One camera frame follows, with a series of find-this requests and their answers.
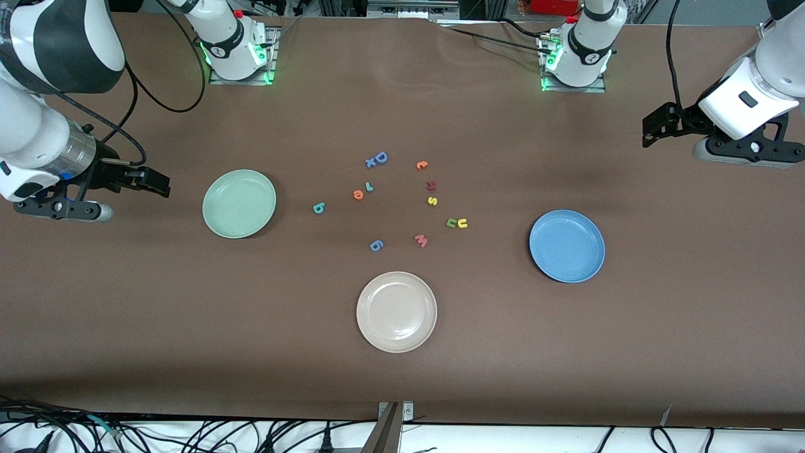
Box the pale green plate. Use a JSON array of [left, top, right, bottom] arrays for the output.
[[202, 169, 277, 240]]

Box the blue plate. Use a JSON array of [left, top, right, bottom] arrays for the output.
[[529, 210, 606, 284]]

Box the red box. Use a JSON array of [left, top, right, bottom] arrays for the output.
[[531, 0, 579, 16]]

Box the beige plate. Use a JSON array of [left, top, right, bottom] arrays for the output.
[[356, 271, 438, 354]]

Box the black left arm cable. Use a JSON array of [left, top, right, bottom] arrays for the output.
[[665, 0, 686, 114]]

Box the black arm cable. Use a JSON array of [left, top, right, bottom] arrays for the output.
[[25, 0, 209, 167], [665, 0, 686, 114]]

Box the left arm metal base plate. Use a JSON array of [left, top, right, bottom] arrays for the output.
[[540, 35, 608, 94]]

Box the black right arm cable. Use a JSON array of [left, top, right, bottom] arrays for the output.
[[25, 0, 209, 167]]

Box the short black table cable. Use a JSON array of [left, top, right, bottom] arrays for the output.
[[497, 18, 557, 40]]

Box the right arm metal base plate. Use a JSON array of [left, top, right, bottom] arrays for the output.
[[209, 26, 278, 86]]

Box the long black table cable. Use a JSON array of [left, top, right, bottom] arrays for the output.
[[440, 25, 553, 54]]

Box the teal cable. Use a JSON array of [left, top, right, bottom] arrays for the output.
[[85, 414, 123, 440]]

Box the black cable bundle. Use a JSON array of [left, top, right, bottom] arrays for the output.
[[0, 395, 378, 453]]

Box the grey metal frame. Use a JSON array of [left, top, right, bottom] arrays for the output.
[[367, 0, 461, 20]]

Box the dark metal post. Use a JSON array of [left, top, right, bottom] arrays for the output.
[[361, 403, 403, 453]]

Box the grey metal bracket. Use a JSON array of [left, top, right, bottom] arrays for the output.
[[378, 401, 415, 423]]

